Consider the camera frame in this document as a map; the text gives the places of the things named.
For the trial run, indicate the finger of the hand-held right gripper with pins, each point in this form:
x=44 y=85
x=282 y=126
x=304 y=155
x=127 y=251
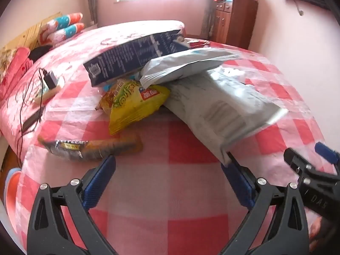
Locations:
x=328 y=152
x=296 y=159

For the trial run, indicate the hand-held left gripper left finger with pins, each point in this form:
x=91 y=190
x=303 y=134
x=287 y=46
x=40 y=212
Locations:
x=99 y=180

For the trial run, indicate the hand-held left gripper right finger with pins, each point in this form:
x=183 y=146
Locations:
x=239 y=183

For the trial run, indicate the large silver snack bag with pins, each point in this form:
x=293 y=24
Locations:
x=220 y=111

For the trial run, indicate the orange plastic bin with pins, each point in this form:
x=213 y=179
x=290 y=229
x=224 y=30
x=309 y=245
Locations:
x=12 y=196

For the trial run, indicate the grey and blue milk carton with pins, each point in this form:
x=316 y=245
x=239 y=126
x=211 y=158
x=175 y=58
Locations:
x=127 y=55

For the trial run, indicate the brown biscuit packet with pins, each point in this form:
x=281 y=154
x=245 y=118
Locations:
x=90 y=147

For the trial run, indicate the orange snack packet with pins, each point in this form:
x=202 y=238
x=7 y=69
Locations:
x=106 y=99

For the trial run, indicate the yellow snack bag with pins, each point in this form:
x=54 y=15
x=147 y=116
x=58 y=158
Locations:
x=132 y=106

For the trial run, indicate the black power adapter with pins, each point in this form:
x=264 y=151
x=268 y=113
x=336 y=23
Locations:
x=32 y=120

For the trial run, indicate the beige box with green print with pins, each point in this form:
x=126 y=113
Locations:
x=50 y=94

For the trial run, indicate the black charger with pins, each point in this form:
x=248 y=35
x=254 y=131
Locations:
x=49 y=78

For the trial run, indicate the bed with pink printed sheet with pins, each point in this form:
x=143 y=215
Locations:
x=74 y=55

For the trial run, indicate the grey foil snack bag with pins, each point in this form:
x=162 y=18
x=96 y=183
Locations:
x=180 y=66

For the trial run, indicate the pink floral folded blanket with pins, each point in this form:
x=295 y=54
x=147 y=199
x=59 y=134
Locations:
x=16 y=66

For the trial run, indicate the dark cloth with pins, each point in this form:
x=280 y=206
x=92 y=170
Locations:
x=39 y=51

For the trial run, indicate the small red white wrapper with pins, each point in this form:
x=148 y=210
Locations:
x=196 y=43

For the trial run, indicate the brown wooden cabinet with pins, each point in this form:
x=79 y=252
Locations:
x=239 y=24

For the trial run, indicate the wooden headboard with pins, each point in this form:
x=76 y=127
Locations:
x=29 y=32

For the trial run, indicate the grey patterned curtain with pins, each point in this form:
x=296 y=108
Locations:
x=93 y=2
x=208 y=13

